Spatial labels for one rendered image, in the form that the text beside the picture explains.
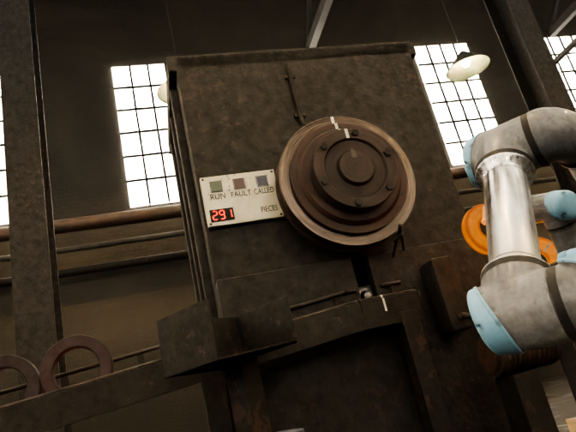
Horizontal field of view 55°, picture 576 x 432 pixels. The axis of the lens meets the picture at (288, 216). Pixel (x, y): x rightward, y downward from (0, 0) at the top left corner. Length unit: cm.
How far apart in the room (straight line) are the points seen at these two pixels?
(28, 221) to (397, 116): 309
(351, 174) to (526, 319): 97
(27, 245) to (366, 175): 317
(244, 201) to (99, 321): 613
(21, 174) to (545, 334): 421
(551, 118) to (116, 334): 707
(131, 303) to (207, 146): 603
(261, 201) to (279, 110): 39
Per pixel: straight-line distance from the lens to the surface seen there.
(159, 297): 789
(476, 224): 175
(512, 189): 111
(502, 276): 95
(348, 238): 177
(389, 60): 236
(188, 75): 213
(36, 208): 456
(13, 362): 168
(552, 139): 120
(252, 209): 187
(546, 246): 189
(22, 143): 482
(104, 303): 793
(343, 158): 177
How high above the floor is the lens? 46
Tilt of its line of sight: 19 degrees up
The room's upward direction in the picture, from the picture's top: 13 degrees counter-clockwise
